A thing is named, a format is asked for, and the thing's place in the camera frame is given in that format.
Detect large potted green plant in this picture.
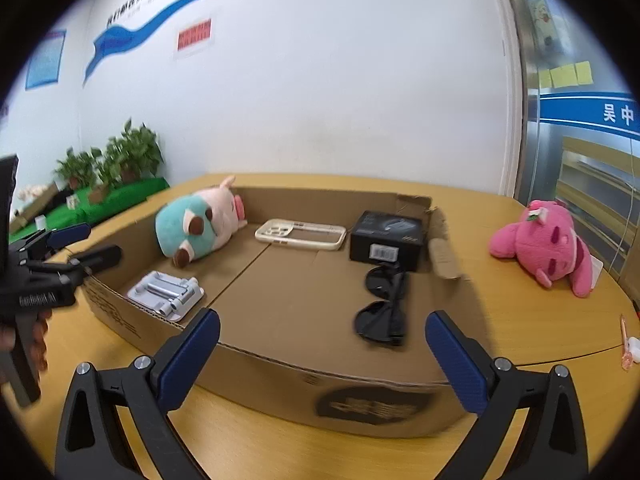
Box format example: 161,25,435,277
105,119,165,184

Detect cream phone case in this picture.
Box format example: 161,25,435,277
254,219,347,252

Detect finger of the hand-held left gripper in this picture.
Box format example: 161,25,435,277
10,223,92,266
25,244,123,305

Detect black monitor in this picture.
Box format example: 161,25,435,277
0,154,20,256

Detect silver folding phone stand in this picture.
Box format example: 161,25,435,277
126,270,207,322

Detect green table cloth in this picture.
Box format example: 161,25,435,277
7,176,171,235

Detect white cable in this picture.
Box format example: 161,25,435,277
605,175,640,281

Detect blue door sign band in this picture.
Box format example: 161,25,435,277
540,92,640,141

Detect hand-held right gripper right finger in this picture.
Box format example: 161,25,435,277
425,310,590,480

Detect wooden desktop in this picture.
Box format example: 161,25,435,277
0,172,640,480

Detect small potted green plant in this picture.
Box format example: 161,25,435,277
89,157,123,204

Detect medium potted green plant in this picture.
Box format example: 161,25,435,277
54,147,103,192

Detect blue wave wall decal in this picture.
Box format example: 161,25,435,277
82,0,436,88

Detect black glasses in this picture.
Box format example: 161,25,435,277
354,262,412,347

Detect pink plush bear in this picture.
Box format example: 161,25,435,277
488,199,603,298

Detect teal and pink plush pig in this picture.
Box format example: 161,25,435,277
155,175,248,267

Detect brown cardboard carton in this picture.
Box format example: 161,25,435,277
10,182,62,233

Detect small black product box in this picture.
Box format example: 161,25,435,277
348,210,428,264

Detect blue wall poster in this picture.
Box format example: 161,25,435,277
25,29,67,90

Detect person's left hand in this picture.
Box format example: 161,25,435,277
0,310,53,373

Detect shallow cardboard box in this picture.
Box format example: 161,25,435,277
80,185,493,438

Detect red wall notice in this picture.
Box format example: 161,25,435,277
174,17,215,59

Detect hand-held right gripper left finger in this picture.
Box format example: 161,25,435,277
54,307,222,480

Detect cartoon door poster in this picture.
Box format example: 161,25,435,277
522,0,571,53

